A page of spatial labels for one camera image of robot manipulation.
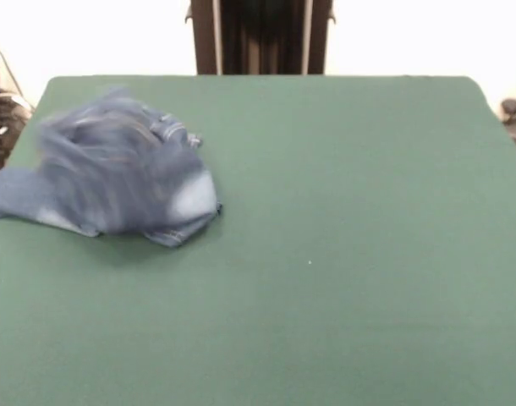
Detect blue denim jeans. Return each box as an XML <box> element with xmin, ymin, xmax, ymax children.
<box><xmin>0</xmin><ymin>86</ymin><xmax>223</xmax><ymax>249</ymax></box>

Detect dark green table cloth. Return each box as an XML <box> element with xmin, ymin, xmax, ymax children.
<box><xmin>0</xmin><ymin>74</ymin><xmax>516</xmax><ymax>406</ymax></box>

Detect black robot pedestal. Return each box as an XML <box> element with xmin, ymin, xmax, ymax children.
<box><xmin>184</xmin><ymin>0</ymin><xmax>338</xmax><ymax>76</ymax></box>

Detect thin grey cable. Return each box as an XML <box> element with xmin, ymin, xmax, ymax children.
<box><xmin>0</xmin><ymin>34</ymin><xmax>33</xmax><ymax>113</ymax></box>

